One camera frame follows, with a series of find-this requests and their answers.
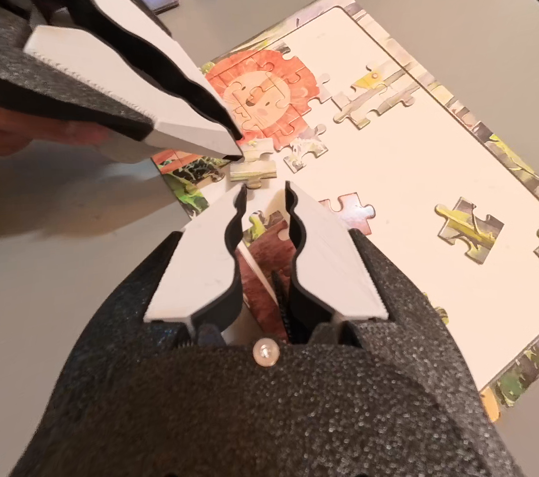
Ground white and green puzzle piece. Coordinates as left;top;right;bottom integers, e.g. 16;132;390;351
283;123;330;173

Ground pale grey-green puzzle piece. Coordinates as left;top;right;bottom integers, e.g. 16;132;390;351
230;138;277;190

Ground green and grey puzzle piece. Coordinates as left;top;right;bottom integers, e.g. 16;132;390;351
435;197;505;266

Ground assembled grey branch pieces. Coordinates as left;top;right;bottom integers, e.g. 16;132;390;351
332;63;422;131

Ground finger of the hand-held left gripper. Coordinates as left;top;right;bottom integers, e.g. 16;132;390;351
72;0;245;143
23;24;245;163

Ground reddish brown puzzle piece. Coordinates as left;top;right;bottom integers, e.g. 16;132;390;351
319;192;376;236

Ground assembled lion puzzle pieces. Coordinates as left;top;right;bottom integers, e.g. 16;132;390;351
204;48;333;152

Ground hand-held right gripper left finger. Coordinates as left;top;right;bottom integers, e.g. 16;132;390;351
143;183;248;336

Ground brown and green puzzle piece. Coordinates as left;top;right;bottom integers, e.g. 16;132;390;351
421;293;450;328

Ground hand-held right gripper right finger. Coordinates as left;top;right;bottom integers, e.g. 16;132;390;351
285;181;388;334

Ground lion puzzle tray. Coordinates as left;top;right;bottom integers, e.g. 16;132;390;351
151;0;539;424

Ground person's left hand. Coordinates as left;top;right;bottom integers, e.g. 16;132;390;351
0;108;106;158

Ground assembled brown trunk pieces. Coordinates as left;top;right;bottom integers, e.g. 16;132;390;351
235;209;297;339

